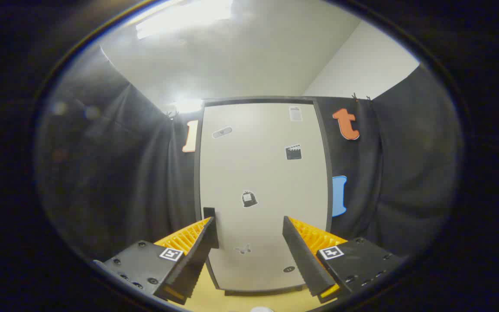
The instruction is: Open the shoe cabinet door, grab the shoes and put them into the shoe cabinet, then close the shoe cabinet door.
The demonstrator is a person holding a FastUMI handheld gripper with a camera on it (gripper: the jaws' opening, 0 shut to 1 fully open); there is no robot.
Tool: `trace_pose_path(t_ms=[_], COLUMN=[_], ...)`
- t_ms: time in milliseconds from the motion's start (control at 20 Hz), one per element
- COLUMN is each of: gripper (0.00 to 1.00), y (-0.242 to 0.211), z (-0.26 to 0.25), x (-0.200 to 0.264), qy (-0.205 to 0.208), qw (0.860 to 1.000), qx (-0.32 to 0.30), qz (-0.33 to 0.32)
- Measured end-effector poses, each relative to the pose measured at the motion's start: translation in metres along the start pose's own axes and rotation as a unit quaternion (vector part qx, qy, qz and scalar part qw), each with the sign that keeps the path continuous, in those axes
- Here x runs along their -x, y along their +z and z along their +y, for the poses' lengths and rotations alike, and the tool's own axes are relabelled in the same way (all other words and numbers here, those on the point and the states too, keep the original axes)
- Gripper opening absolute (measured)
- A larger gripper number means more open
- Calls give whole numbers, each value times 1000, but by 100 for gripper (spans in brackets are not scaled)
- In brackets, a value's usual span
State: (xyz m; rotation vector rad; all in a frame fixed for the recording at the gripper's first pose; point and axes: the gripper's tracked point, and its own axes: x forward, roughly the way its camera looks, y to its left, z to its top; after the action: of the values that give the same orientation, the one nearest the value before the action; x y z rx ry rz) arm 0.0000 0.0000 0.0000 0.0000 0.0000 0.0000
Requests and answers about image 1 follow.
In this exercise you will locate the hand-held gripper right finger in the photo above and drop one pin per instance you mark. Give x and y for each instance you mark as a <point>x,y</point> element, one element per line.
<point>299,251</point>

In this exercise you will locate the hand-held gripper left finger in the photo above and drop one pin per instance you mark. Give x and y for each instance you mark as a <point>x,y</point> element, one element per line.
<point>204,247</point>

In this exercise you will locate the grey shoe cabinet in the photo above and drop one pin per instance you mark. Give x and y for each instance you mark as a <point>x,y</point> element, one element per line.
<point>197,173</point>

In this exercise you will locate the black backdrop cloth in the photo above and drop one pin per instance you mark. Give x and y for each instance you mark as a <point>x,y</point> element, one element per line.
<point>124,173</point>

